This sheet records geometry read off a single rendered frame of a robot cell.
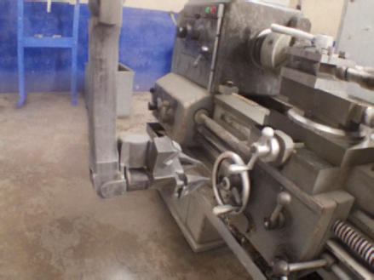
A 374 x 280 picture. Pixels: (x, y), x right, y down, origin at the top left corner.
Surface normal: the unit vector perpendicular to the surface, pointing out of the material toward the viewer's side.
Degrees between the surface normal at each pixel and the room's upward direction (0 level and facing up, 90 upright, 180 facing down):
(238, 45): 90
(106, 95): 84
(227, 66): 90
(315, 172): 90
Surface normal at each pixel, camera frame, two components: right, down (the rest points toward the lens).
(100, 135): 0.43, 0.30
